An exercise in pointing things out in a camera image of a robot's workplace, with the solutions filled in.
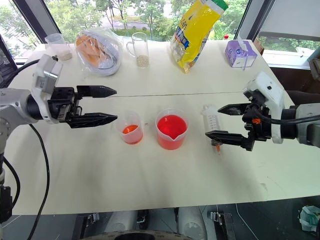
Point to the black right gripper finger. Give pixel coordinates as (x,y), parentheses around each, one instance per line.
(231,109)
(225,137)

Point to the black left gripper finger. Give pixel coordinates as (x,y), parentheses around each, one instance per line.
(96,91)
(92,119)

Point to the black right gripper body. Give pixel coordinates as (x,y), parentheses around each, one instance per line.
(257,120)

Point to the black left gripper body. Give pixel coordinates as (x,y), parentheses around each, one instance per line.
(62,105)

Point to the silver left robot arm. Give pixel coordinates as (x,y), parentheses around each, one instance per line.
(12,105)

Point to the dark round robot base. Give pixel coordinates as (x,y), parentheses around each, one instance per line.
(135,235)

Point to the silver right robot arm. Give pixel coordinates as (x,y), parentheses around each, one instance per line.
(303,122)

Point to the clear plastic syringe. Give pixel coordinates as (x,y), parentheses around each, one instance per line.
(212,120)

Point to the small beaker with orange liquid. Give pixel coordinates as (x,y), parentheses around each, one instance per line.
(130,130)

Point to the large beaker with red liquid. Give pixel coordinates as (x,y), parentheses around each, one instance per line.
(172,130)

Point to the clear measuring cup with grains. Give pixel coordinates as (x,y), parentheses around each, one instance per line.
(60,47)

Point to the clear bag with orange item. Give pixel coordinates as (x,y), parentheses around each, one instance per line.
(100,51)

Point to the purple tissue box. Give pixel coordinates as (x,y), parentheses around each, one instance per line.
(240,53)

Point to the tall glass mug with grains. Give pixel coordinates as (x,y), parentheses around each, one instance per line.
(140,50)

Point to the red bottle cap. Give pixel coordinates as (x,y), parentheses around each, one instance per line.
(226,37)

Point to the yellow snack bag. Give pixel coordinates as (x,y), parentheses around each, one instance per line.
(195,35)

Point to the crumpled green white paper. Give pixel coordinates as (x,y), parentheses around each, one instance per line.
(309,217)

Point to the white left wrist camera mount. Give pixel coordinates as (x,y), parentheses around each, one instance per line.
(46,75)

